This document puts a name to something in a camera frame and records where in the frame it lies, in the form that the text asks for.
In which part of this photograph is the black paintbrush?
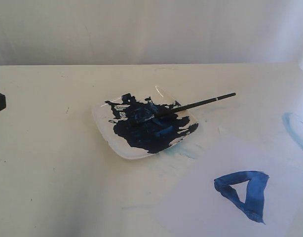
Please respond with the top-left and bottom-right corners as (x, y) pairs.
(130, 92), (236, 125)

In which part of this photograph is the white paper sheet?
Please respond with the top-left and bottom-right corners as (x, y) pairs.
(155, 136), (303, 237)

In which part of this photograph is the white square paint plate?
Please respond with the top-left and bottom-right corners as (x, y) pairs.
(92, 86), (199, 160)

